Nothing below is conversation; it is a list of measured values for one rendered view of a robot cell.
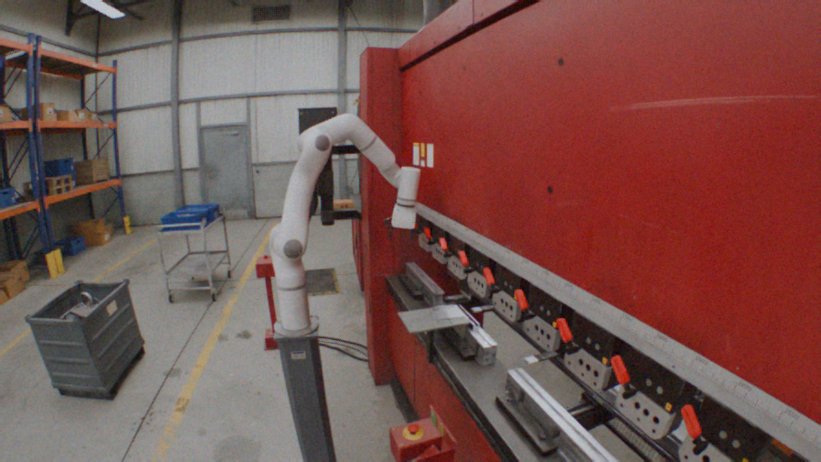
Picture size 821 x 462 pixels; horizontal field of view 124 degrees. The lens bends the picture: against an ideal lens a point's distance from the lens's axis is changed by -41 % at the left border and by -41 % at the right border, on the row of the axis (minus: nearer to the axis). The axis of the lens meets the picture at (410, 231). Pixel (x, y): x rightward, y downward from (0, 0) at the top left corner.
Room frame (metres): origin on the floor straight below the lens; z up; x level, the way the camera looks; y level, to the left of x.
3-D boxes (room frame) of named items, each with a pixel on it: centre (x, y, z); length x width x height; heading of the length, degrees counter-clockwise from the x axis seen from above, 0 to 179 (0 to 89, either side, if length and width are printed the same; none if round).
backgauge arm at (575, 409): (1.00, -0.78, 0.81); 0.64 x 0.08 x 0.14; 108
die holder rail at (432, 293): (1.98, -0.07, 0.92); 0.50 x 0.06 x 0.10; 18
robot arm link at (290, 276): (1.34, 0.49, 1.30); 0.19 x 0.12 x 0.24; 30
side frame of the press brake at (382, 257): (2.44, -0.11, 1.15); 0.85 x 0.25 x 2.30; 108
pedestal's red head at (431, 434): (0.91, -0.04, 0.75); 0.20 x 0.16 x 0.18; 21
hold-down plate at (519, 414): (0.87, -0.37, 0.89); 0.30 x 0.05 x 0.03; 18
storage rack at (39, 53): (5.19, 6.59, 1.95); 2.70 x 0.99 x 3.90; 12
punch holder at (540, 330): (0.91, -0.41, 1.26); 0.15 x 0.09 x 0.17; 18
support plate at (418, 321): (1.42, -0.10, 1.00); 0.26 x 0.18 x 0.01; 108
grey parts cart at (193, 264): (3.86, 2.63, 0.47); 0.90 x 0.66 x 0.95; 12
